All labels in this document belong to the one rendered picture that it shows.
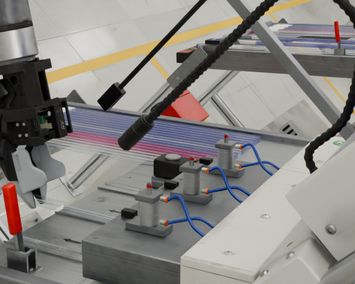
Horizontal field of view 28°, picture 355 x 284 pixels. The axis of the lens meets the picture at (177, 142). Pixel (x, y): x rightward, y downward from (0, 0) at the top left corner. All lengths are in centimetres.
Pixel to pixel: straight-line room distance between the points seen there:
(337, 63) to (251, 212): 131
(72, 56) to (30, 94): 216
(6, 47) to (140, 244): 35
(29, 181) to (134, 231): 25
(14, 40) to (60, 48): 216
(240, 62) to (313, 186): 162
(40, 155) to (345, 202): 57
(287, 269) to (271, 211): 24
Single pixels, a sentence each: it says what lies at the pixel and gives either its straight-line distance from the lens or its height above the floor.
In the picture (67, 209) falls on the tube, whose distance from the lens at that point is 102.
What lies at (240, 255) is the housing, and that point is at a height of 127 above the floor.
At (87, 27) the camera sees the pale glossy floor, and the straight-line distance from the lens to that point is 339.
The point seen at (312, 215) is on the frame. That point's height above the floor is 140.
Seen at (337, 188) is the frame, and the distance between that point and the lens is 59.
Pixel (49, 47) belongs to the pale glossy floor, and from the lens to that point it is 309.
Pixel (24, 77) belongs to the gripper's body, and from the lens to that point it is 99.
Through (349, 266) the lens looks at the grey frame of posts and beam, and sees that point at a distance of 59.
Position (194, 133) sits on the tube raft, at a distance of 136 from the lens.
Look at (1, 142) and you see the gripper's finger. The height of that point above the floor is 101.
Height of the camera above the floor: 167
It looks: 31 degrees down
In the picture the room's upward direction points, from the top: 47 degrees clockwise
